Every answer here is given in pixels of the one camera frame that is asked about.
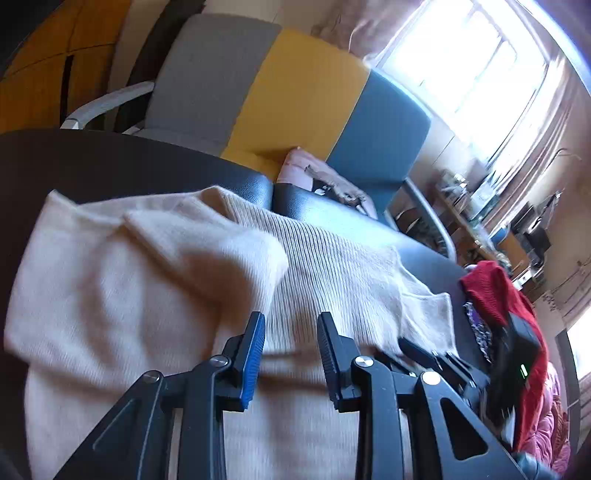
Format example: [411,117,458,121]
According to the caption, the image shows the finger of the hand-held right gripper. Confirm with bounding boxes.
[398,338,467,372]
[374,352,419,377]

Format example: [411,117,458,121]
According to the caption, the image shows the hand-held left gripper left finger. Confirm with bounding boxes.
[53,312,266,480]

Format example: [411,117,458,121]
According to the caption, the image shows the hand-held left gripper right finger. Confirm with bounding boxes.
[318,312,527,480]

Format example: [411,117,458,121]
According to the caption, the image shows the cream knit sweater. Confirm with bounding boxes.
[4,185,459,480]

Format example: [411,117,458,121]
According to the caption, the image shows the purple patterned cloth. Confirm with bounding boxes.
[463,301,495,363]

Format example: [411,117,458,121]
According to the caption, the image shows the red knit garment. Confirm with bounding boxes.
[459,261,549,453]

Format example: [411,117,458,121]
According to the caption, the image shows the pink padded jacket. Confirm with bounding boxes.
[519,362,572,476]

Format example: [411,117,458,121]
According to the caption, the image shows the cluttered wooden desk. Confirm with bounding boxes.
[392,159,561,289]

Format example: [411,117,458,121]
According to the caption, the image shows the pink cloth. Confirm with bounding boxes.
[276,147,378,217]

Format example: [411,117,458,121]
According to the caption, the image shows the beige curtain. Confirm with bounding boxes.
[485,53,591,241]

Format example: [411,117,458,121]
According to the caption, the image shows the grey yellow blue sofa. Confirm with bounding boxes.
[60,13,458,261]

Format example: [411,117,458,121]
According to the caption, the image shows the window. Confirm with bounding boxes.
[376,0,552,160]

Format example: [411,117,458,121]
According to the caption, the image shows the yellow wooden cabinet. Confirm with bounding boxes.
[0,0,132,134]

